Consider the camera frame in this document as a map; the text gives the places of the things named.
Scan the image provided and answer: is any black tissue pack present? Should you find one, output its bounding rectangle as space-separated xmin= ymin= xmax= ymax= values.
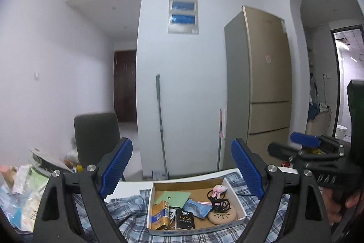
xmin=176 ymin=208 xmax=197 ymax=230

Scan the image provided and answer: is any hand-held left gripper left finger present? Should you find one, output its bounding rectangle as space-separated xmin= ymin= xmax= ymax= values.
xmin=33 ymin=137 xmax=134 ymax=243

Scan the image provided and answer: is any pile of plastic packets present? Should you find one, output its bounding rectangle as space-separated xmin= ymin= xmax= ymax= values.
xmin=0 ymin=165 xmax=52 ymax=233

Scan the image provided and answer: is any beige refrigerator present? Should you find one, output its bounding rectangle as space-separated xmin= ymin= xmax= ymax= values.
xmin=224 ymin=5 xmax=293 ymax=172

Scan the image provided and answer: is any round beige coaster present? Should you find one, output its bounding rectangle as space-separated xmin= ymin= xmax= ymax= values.
xmin=207 ymin=205 xmax=238 ymax=223

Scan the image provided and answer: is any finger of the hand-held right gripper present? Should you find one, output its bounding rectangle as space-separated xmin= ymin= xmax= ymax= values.
xmin=290 ymin=132 xmax=346 ymax=152
xmin=267 ymin=142 xmax=346 ymax=164

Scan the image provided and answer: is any blue cloth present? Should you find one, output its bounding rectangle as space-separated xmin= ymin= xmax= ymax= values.
xmin=308 ymin=103 xmax=320 ymax=120

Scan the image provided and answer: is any black hair tie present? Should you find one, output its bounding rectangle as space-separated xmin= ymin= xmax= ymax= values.
xmin=206 ymin=188 xmax=230 ymax=213

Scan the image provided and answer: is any blue plaid shirt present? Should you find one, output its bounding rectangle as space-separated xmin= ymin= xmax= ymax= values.
xmin=72 ymin=172 xmax=291 ymax=243

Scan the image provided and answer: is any dark wooden door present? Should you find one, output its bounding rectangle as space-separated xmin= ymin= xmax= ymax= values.
xmin=114 ymin=50 xmax=137 ymax=122

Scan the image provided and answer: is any pink white hair ornament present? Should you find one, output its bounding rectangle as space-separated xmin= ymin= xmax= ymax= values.
xmin=213 ymin=184 xmax=228 ymax=196

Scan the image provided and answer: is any blue plastic packet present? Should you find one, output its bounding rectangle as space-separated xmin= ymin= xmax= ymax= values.
xmin=182 ymin=200 xmax=212 ymax=218

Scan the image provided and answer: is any shallow cardboard box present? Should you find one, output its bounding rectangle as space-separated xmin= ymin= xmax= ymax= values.
xmin=148 ymin=177 xmax=247 ymax=236

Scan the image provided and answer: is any dark office chair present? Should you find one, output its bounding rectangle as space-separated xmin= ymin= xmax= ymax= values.
xmin=74 ymin=112 xmax=127 ymax=182

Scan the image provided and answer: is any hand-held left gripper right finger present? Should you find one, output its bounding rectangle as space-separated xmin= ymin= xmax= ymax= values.
xmin=230 ymin=138 xmax=333 ymax=243

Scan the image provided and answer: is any grey white booklet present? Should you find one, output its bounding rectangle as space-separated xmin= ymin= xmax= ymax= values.
xmin=29 ymin=148 xmax=73 ymax=174

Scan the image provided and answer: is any grey mop handle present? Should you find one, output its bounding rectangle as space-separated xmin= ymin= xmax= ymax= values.
xmin=152 ymin=74 xmax=170 ymax=179

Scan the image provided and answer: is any beige counter cabinet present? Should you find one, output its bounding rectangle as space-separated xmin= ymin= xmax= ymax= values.
xmin=306 ymin=109 xmax=332 ymax=137

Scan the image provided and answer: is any person's right hand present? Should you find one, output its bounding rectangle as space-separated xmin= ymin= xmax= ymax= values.
xmin=323 ymin=189 xmax=361 ymax=229

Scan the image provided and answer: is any gold blue packet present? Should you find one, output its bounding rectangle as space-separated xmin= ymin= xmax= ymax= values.
xmin=151 ymin=200 xmax=171 ymax=230

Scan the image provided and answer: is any white wall box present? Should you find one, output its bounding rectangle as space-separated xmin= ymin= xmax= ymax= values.
xmin=222 ymin=108 xmax=228 ymax=139

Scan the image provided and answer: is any grey electrical panel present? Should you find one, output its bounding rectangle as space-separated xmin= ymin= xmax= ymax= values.
xmin=168 ymin=0 xmax=199 ymax=35

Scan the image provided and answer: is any green pouch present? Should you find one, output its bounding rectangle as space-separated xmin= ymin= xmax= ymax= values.
xmin=155 ymin=191 xmax=192 ymax=209

